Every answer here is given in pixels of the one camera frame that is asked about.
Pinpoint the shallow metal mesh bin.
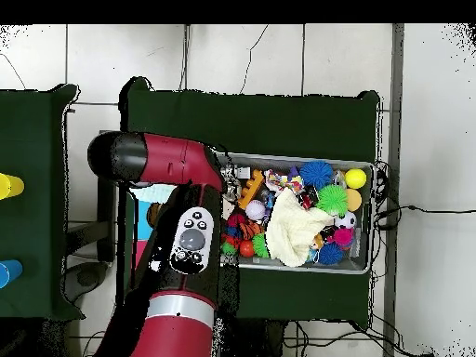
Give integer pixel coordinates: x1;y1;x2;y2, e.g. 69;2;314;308
217;152;375;275

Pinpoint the wooden box with three holes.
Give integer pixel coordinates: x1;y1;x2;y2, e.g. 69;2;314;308
132;184;177;269

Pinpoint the orange plastic comb block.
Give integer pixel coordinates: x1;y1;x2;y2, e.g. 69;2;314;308
236;168;265;210

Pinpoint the white baseball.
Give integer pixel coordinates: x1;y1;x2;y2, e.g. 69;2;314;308
245;199;267;222

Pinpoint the colourful patterned cloth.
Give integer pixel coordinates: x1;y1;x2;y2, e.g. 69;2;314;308
263;168;305;194

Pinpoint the cream waffle cloth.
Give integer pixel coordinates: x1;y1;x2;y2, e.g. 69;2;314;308
264;187;336;268

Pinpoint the large blue spiky ball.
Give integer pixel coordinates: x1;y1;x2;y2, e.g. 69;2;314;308
298;160;335;190

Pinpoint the dark green tablecloth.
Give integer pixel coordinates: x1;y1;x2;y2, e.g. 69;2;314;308
0;83;86;322
117;75;381;329

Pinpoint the large green spiky ball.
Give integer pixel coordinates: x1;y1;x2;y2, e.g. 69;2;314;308
315;184;350;218

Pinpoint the small soccer ball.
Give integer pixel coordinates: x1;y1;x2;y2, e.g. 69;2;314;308
334;211;358;230

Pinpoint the pink spiky ball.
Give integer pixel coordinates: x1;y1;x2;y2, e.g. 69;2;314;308
331;226;355;248

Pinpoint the pale orange ball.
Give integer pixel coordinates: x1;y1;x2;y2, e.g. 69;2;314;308
346;188;364;212

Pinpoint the plain yellow ball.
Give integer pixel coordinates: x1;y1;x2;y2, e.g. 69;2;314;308
344;167;368;190

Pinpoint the black upright panel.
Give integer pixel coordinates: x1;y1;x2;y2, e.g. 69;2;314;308
97;179;118;263

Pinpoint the grey round floor base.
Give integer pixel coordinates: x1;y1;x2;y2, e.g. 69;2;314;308
60;260;110;304

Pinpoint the yellow plastic cup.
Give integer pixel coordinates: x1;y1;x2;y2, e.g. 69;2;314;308
0;172;26;201

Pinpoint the blue plastic cup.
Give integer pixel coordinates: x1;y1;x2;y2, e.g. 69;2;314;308
0;258;24;290

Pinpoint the black power cable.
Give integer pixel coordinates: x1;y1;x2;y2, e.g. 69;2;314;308
375;204;476;229

